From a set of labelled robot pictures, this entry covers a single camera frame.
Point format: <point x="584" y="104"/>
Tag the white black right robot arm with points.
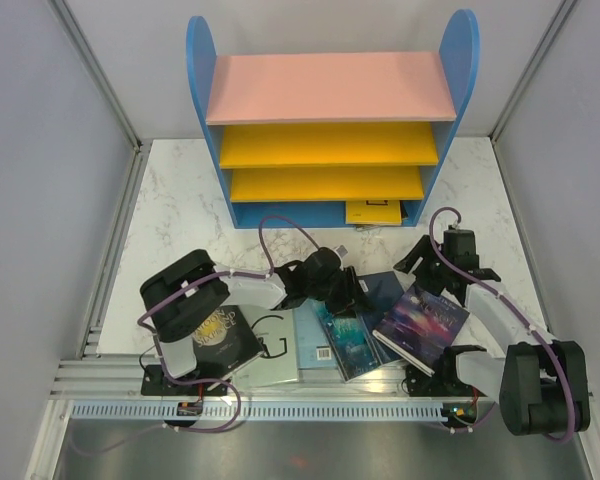
<point x="539" y="382"/>

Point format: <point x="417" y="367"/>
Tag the purple Robinson Crusoe book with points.
<point x="419" y="326"/>

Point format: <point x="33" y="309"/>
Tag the light blue slotted cable duct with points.
<point x="219" y="410"/>

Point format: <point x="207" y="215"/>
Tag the pale grey Gatsby book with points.
<point x="279" y="362"/>

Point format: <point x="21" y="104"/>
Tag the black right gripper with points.
<point x="421" y="249"/>

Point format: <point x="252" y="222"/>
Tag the light blue thin book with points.
<point x="313" y="350"/>

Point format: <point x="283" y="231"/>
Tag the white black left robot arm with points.
<point x="182" y="296"/>

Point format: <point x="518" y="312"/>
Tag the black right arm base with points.
<point x="430" y="375"/>

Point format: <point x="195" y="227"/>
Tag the yellow Little Prince book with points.
<point x="372" y="212"/>

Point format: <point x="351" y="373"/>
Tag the blue pink yellow shelf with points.
<point x="303" y="136"/>

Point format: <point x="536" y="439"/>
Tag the black Moon and Sixpence book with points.
<point x="224" y="343"/>

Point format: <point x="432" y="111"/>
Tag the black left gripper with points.
<point x="348" y="290"/>

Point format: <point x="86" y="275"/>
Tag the dark green Alice Wonderland book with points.
<point x="387" y="220"/>

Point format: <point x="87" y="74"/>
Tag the teal ocean cover book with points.
<point x="349" y="343"/>

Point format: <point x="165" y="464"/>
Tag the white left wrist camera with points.
<point x="341" y="251"/>

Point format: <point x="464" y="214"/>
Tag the dark navy blue book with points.
<point x="383" y="290"/>

